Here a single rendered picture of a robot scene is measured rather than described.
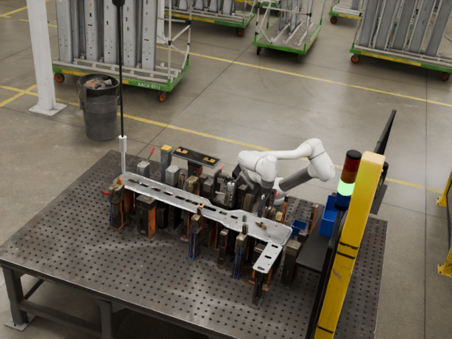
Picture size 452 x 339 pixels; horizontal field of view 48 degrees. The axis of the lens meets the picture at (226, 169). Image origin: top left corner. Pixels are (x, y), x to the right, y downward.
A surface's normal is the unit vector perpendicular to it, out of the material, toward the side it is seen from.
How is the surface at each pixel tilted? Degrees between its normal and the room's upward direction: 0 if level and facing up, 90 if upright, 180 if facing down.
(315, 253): 0
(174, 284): 0
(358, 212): 90
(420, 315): 0
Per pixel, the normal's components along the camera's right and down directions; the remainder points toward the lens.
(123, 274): 0.08, -0.84
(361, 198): -0.43, 0.46
